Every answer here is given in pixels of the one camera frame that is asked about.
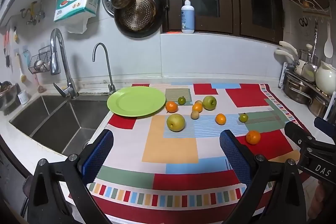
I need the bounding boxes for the steel ladle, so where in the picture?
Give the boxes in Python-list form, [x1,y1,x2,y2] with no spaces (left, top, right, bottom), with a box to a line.
[301,19,320,82]

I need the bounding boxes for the colourful patchwork tablecloth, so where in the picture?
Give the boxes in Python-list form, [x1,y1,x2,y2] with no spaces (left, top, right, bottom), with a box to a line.
[68,83,310,217]

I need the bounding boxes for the large chrome faucet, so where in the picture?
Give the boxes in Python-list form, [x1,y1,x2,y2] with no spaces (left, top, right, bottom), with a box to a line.
[50,28,79,99]

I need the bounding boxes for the white-handled knife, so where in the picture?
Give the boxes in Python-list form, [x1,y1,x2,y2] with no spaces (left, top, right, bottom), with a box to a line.
[279,41,300,60]
[274,49,297,64]

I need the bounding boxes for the small white cup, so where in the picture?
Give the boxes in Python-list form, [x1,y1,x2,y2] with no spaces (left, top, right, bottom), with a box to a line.
[17,91,29,105]

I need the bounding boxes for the thin gooseneck faucet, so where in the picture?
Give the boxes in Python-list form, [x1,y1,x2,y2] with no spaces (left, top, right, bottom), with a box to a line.
[92,43,116,95]

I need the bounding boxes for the long-handled dish brush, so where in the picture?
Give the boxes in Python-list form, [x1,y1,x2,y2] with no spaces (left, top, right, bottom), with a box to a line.
[16,52,27,83]

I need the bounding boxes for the black frying pan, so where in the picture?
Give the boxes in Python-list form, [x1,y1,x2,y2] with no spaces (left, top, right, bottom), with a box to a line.
[114,0,164,38]

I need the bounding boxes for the steel sink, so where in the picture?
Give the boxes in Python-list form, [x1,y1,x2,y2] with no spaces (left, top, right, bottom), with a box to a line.
[9,94,111,157]

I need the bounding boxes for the white rice paddle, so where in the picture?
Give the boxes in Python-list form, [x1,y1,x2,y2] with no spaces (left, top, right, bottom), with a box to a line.
[324,21,334,59]

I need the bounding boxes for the white pump bottle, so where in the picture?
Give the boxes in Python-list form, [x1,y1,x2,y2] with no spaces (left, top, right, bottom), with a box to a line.
[181,0,195,34]

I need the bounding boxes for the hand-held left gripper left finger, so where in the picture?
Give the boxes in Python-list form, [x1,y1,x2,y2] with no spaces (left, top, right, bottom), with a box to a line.
[28,129,114,224]

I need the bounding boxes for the green apple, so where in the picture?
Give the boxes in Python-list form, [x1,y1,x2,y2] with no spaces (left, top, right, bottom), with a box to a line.
[202,95,217,111]

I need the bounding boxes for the green plate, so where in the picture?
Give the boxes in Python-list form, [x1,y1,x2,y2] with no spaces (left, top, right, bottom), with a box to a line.
[107,86,166,118]

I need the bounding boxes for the perforated copper strainer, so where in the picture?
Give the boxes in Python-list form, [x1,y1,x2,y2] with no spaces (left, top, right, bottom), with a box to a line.
[118,0,157,32]

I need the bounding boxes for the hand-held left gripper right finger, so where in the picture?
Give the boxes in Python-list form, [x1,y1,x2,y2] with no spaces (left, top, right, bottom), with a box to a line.
[219,130,307,224]

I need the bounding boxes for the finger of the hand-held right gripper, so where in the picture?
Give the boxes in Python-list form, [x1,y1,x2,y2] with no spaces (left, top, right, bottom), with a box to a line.
[314,117,336,139]
[284,121,319,155]

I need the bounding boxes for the white ceramic pitcher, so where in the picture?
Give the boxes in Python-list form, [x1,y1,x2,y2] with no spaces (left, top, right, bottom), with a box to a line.
[315,61,336,96]

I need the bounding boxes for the black wire basket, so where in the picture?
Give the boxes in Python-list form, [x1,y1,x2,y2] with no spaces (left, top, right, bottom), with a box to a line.
[28,47,52,74]

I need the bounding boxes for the person's right hand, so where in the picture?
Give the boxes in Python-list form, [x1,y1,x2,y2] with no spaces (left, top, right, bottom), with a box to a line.
[309,180,327,217]

